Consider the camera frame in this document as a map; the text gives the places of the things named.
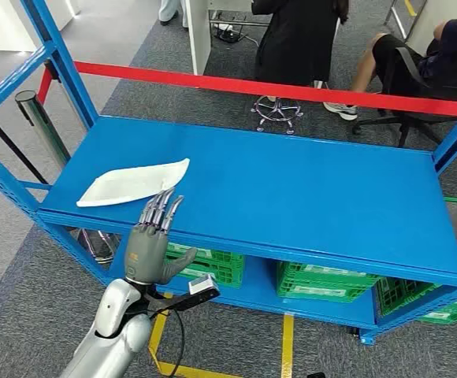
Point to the chrome stanchion post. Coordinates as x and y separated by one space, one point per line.
42 128

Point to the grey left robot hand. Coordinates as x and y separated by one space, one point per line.
146 255

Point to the blue metal shelf rack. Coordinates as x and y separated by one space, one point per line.
291 198

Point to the black stanchion post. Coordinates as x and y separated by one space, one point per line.
15 150

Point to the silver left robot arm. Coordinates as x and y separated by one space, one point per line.
114 323

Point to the white curved plastic part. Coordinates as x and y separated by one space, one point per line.
134 182

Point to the red barrier belt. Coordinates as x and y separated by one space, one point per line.
252 87

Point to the white lit plinth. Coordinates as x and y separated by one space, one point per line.
0 26

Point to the black office chair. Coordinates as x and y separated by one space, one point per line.
403 125

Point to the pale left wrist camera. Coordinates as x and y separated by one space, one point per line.
202 286

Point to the chrome stool base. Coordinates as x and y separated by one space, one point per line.
276 111

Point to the black power strip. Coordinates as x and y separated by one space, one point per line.
228 35

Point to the person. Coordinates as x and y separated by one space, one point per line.
364 68
169 10
291 41

